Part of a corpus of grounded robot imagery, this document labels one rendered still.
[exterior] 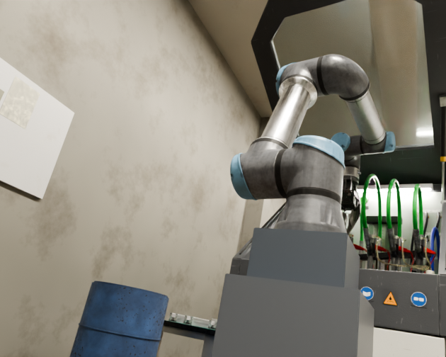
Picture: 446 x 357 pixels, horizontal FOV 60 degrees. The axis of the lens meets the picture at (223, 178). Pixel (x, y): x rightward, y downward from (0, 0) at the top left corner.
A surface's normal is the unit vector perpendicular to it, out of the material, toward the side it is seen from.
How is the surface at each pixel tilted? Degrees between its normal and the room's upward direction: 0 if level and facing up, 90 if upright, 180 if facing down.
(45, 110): 90
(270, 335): 90
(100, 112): 90
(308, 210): 73
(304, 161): 90
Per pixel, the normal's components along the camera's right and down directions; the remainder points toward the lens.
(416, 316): -0.50, -0.40
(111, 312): -0.06, -0.38
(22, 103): 0.89, 0.00
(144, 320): 0.65, -0.16
